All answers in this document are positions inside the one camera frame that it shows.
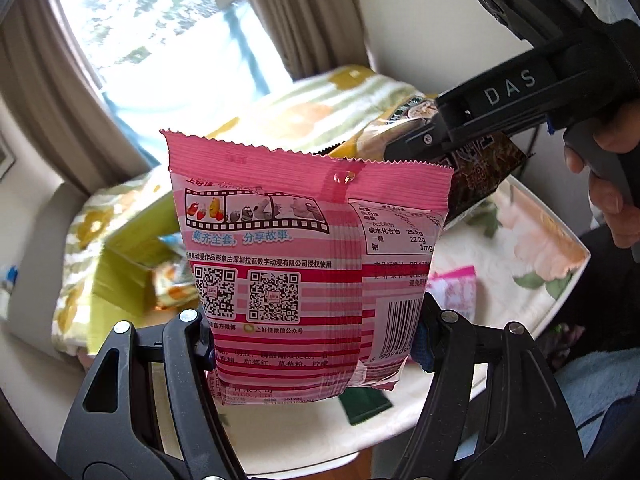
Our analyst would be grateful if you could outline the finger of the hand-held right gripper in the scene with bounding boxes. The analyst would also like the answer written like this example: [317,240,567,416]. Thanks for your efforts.
[382,109,453,162]

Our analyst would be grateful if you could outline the green cardboard box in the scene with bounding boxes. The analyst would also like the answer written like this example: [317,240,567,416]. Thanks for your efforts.
[86,192,202,357]

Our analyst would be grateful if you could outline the window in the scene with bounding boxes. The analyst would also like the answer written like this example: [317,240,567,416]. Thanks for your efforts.
[52,0,293,161]

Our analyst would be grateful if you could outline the pale pink snack packet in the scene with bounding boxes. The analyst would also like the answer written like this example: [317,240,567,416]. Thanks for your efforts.
[425,265,479,327]

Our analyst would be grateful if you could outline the blue white snack packet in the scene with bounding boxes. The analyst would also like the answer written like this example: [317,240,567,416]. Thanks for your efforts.
[160,232,185,260]

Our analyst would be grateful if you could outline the orange snack packet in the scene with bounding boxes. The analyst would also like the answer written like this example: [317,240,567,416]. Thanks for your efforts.
[154,260,199,312]

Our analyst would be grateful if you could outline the person's right hand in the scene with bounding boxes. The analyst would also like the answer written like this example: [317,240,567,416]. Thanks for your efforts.
[564,35,640,251]

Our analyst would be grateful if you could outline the dark green flat packet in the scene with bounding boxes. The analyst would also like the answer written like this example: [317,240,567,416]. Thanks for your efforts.
[339,386,392,427]

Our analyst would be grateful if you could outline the gold foil snack packet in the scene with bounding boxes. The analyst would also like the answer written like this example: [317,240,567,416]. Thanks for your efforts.
[325,137,365,160]

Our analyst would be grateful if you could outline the small blue object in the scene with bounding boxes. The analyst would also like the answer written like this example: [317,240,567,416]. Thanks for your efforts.
[0,265,21,322]

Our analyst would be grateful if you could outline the dark brown snack packet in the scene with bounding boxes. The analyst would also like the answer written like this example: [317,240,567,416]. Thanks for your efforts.
[359,94,529,225]

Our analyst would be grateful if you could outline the floral striped blanket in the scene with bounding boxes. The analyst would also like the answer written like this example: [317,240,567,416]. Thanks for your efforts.
[51,64,426,358]

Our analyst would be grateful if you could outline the light blue cloth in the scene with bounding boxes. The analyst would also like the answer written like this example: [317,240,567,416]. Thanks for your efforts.
[554,354,640,463]

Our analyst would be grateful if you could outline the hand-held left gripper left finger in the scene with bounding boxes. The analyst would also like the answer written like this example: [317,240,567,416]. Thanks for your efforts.
[55,309,247,480]

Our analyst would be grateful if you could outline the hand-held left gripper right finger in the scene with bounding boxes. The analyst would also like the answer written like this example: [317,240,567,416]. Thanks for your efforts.
[394,292,587,480]

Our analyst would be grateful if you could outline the pink striped snack packet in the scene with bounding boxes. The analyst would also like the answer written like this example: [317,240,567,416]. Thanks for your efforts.
[160,129,456,406]

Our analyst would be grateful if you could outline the beige curtain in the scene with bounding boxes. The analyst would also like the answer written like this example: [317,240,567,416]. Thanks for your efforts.
[0,0,168,197]
[234,0,382,83]

